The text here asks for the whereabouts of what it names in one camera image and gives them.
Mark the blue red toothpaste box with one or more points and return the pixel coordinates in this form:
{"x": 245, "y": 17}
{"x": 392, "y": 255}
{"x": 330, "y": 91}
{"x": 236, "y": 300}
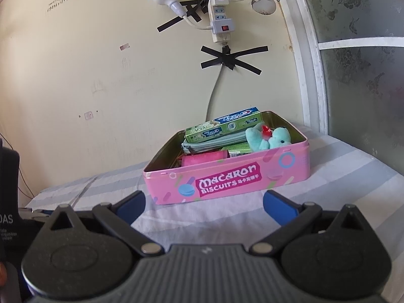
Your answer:
{"x": 243, "y": 113}

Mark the clear square wall sticker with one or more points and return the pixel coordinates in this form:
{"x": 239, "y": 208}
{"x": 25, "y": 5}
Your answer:
{"x": 88, "y": 115}

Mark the pink tissue packet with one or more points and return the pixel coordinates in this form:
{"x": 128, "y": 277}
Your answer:
{"x": 202, "y": 159}

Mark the white power strip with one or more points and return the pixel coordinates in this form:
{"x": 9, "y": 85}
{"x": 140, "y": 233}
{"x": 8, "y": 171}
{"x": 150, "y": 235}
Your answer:
{"x": 221, "y": 15}

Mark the green box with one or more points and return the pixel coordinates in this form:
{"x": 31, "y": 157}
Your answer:
{"x": 214, "y": 132}

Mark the teal plush toy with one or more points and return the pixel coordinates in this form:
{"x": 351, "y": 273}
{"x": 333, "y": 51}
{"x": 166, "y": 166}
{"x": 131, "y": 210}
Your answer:
{"x": 277, "y": 137}

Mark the striped bed sheet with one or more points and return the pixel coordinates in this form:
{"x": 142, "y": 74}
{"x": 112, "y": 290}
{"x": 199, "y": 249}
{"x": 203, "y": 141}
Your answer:
{"x": 331, "y": 176}

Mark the black tape cross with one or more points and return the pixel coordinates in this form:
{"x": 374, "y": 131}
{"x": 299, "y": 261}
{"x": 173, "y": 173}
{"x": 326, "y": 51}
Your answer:
{"x": 230, "y": 58}
{"x": 170, "y": 24}

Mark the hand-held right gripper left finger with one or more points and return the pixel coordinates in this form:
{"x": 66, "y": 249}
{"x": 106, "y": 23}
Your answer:
{"x": 131, "y": 204}

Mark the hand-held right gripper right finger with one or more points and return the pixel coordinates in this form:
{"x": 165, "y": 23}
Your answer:
{"x": 277, "y": 204}

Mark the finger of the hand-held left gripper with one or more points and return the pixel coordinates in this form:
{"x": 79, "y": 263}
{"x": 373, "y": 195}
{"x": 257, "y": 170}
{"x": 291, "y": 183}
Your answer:
{"x": 33, "y": 216}

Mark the pink biscuit tin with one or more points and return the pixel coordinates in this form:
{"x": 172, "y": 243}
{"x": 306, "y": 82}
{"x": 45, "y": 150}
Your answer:
{"x": 227, "y": 183}

